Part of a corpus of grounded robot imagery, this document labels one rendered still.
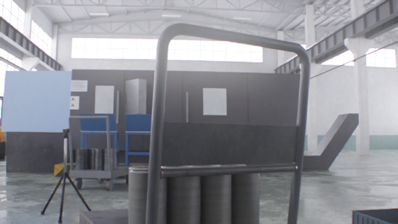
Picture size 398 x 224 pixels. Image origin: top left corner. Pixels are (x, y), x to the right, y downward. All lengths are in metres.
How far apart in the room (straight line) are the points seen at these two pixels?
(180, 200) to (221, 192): 0.16
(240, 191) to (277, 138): 0.25
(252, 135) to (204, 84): 6.36
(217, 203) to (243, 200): 0.12
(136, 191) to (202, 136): 0.28
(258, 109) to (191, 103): 1.37
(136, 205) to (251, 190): 0.43
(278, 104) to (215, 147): 6.69
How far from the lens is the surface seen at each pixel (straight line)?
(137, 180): 1.21
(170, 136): 1.06
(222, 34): 1.12
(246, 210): 1.40
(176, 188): 1.26
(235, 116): 7.53
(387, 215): 2.42
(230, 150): 1.16
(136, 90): 7.16
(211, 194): 1.32
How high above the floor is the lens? 0.63
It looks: 4 degrees up
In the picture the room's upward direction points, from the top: straight up
